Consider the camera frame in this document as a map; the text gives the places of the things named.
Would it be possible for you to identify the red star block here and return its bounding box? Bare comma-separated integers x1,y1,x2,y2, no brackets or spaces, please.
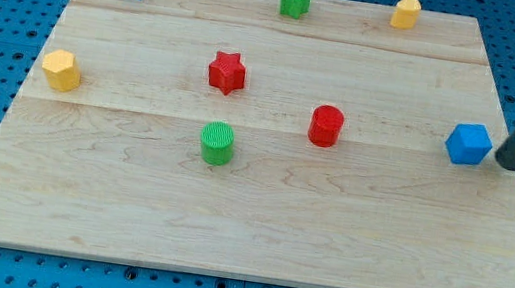
208,51,246,95

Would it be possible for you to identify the green cylinder block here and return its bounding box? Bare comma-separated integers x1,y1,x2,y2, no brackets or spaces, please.
200,121,235,166

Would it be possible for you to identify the wooden board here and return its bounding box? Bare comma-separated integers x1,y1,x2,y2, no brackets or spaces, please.
0,0,515,288

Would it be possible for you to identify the red cylinder block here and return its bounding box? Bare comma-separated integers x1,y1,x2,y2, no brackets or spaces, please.
307,105,345,148

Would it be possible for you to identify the yellow heart block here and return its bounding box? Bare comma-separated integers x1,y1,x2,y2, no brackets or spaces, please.
390,0,422,30

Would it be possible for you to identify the yellow hexagon block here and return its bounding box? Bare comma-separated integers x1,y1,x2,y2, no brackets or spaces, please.
41,49,81,92

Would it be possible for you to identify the blue cube block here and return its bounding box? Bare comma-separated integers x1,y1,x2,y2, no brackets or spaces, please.
445,123,493,165

